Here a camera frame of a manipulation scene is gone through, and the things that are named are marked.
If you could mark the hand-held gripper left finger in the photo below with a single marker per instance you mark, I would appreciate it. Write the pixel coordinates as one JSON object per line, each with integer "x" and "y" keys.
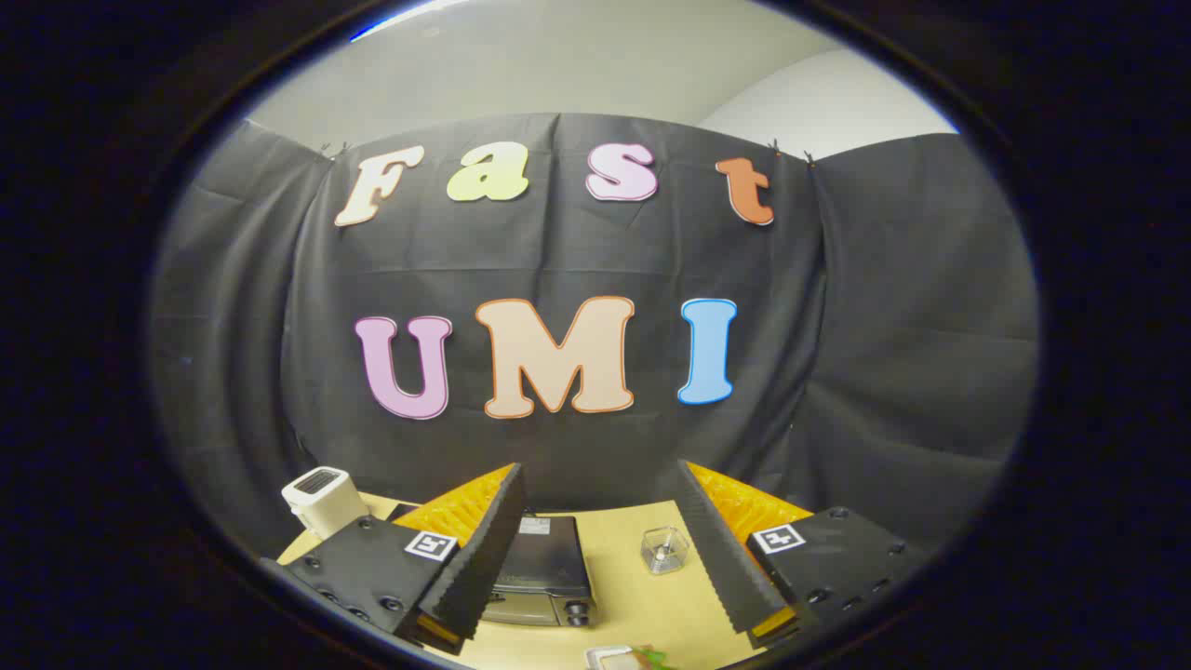
{"x": 484, "y": 549}

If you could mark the black backdrop cloth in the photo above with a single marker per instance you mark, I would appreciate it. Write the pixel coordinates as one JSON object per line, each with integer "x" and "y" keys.
{"x": 577, "y": 251}

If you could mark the white plastic tray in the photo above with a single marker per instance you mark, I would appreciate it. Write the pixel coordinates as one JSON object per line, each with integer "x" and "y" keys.
{"x": 609, "y": 658}

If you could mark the white bread toaster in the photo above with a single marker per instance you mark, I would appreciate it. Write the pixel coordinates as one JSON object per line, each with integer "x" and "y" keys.
{"x": 321, "y": 498}

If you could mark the clear plastic container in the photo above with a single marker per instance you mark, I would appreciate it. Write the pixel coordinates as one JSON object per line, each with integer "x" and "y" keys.
{"x": 664, "y": 551}

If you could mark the black toaster oven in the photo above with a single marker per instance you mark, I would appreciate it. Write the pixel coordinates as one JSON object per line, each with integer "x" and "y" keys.
{"x": 544, "y": 563}

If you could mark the lettuce sandwich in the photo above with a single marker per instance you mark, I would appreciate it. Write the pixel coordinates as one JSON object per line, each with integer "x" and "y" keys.
{"x": 655, "y": 658}

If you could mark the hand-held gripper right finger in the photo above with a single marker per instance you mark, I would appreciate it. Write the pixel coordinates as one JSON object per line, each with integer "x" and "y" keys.
{"x": 721, "y": 549}

